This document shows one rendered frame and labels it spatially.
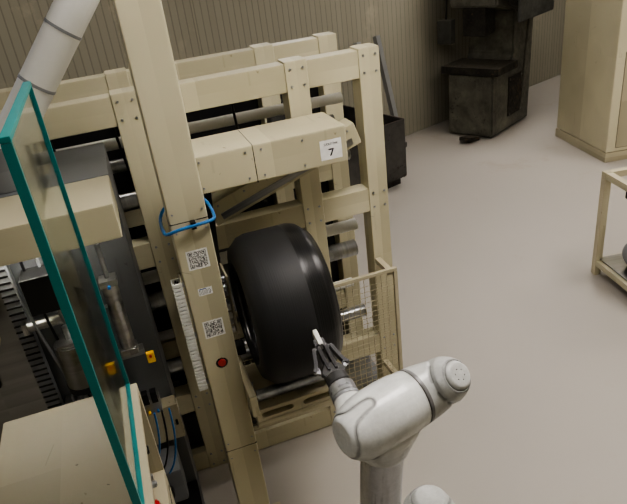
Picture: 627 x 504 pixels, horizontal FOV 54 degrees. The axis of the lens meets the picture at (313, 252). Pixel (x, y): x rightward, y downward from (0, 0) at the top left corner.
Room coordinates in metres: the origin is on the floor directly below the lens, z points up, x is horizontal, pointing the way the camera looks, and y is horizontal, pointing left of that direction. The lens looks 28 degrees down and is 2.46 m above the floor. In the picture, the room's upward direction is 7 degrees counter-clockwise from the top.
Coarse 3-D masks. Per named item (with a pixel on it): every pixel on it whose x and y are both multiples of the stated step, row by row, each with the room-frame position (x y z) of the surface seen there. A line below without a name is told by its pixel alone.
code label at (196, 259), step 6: (186, 252) 1.87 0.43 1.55; (192, 252) 1.87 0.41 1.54; (198, 252) 1.88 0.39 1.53; (204, 252) 1.88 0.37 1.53; (186, 258) 1.87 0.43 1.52; (192, 258) 1.87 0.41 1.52; (198, 258) 1.88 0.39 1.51; (204, 258) 1.88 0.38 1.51; (192, 264) 1.87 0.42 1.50; (198, 264) 1.88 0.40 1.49; (204, 264) 1.88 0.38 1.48; (192, 270) 1.87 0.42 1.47
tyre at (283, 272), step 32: (288, 224) 2.12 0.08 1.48; (256, 256) 1.91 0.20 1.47; (288, 256) 1.91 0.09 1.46; (320, 256) 1.94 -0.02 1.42; (256, 288) 1.82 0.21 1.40; (288, 288) 1.81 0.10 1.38; (320, 288) 1.83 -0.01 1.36; (256, 320) 1.77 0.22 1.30; (288, 320) 1.75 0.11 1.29; (320, 320) 1.77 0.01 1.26; (256, 352) 2.02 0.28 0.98; (288, 352) 1.73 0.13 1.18
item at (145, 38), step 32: (128, 0) 1.87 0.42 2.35; (160, 0) 1.90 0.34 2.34; (128, 32) 1.86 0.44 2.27; (160, 32) 1.89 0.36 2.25; (128, 64) 1.93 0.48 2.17; (160, 64) 1.88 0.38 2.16; (160, 96) 1.88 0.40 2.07; (160, 128) 1.87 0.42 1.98; (160, 160) 1.86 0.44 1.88; (192, 160) 1.89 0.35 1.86; (160, 192) 1.94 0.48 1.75; (192, 192) 1.89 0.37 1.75; (192, 288) 1.87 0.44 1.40; (192, 320) 1.95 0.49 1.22; (224, 320) 1.89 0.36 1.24; (224, 352) 1.88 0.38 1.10; (224, 384) 1.87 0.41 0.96; (224, 416) 1.87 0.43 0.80; (224, 448) 1.96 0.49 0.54; (256, 448) 1.89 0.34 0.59; (256, 480) 1.88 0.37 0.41
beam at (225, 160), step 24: (288, 120) 2.48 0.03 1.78; (312, 120) 2.43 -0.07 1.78; (336, 120) 2.39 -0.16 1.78; (192, 144) 2.32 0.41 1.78; (216, 144) 2.27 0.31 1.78; (240, 144) 2.23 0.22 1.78; (264, 144) 2.22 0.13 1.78; (288, 144) 2.25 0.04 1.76; (312, 144) 2.28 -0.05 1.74; (216, 168) 2.17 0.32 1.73; (240, 168) 2.19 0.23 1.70; (264, 168) 2.22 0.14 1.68; (288, 168) 2.25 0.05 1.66; (312, 168) 2.28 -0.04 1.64
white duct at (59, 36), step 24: (72, 0) 2.09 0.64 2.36; (96, 0) 2.14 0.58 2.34; (48, 24) 2.09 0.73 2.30; (72, 24) 2.09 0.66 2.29; (48, 48) 2.06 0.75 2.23; (72, 48) 2.10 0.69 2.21; (24, 72) 2.06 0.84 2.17; (48, 72) 2.06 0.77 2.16; (48, 96) 2.07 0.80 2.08; (0, 120) 2.03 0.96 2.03; (0, 144) 2.00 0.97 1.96
